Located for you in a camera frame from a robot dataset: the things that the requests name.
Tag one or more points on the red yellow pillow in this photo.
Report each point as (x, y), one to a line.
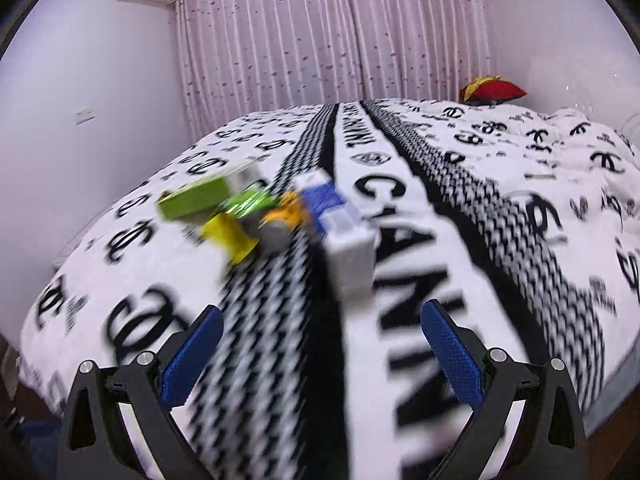
(490, 90)

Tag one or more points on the long green cardboard box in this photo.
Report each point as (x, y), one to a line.
(210, 192)

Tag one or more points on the white blue small box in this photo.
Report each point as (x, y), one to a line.
(346, 240)

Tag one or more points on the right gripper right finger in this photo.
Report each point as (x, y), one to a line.
(488, 380)

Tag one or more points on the yellow crumpled wrapper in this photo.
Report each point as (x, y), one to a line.
(278, 225)

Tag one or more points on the green yellow snack wrapper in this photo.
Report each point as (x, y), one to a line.
(234, 225)

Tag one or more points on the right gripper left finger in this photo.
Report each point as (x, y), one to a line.
(155, 383)

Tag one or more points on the pink patterned curtain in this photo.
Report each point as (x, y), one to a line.
(237, 57)

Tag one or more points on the white wall socket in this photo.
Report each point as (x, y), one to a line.
(83, 115)

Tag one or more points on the white black logo blanket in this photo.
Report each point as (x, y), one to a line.
(524, 226)

